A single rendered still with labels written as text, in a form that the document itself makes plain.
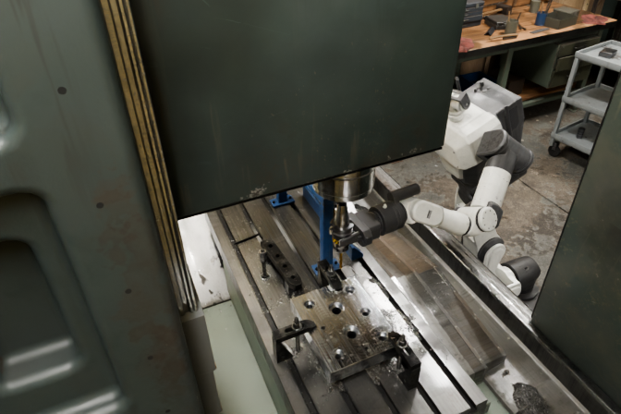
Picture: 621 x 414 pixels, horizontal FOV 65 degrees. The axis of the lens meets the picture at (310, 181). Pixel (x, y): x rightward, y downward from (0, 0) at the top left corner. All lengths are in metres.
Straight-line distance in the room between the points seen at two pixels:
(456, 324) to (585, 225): 0.61
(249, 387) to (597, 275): 1.16
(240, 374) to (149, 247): 1.21
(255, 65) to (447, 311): 1.34
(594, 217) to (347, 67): 0.88
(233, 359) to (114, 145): 1.39
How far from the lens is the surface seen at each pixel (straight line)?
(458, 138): 1.80
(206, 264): 2.15
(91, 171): 0.64
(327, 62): 0.92
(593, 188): 1.52
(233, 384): 1.86
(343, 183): 1.15
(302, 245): 1.88
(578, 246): 1.61
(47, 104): 0.60
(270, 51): 0.87
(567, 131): 4.55
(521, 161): 1.76
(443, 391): 1.53
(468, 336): 1.91
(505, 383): 1.91
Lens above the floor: 2.16
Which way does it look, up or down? 35 degrees down
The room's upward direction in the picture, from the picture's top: 1 degrees counter-clockwise
